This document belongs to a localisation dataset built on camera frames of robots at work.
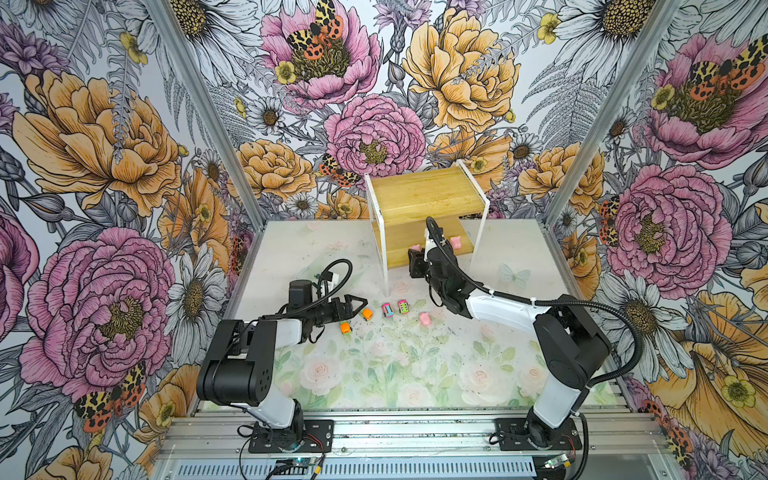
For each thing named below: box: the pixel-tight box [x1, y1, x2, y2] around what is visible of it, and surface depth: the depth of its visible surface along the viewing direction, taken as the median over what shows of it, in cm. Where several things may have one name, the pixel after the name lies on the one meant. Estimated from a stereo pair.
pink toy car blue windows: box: [381, 302, 395, 318], surface depth 96 cm
